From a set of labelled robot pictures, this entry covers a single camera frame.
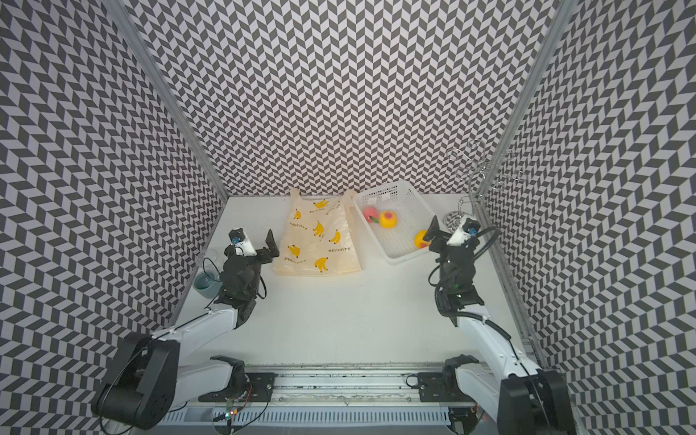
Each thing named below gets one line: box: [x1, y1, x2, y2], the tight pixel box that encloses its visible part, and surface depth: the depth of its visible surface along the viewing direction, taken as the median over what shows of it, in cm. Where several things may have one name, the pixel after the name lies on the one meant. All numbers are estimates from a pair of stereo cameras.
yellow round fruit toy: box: [379, 210, 398, 230], surface depth 107 cm
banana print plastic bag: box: [271, 187, 362, 277], surface depth 96 cm
